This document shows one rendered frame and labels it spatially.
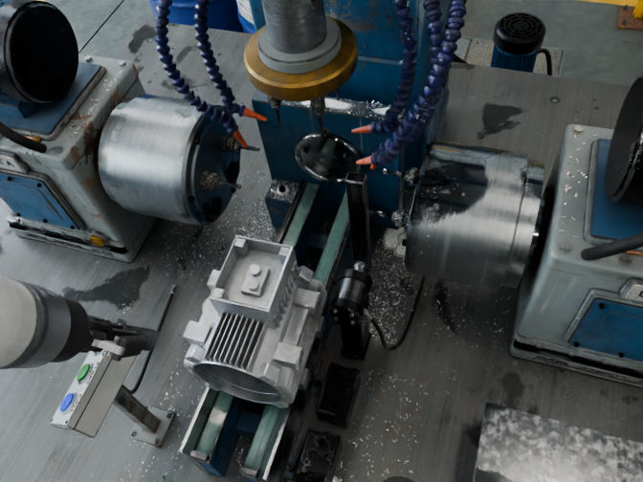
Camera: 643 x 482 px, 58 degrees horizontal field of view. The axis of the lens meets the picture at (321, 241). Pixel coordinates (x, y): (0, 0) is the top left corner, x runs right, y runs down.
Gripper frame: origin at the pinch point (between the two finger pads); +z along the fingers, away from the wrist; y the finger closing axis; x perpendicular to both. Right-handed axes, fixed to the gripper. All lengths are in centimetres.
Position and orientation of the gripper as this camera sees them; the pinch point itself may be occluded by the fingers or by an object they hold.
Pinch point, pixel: (139, 338)
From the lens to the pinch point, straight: 87.9
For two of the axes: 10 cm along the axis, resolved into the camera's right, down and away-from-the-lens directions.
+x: -3.8, 9.2, -1.2
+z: 2.4, 2.2, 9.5
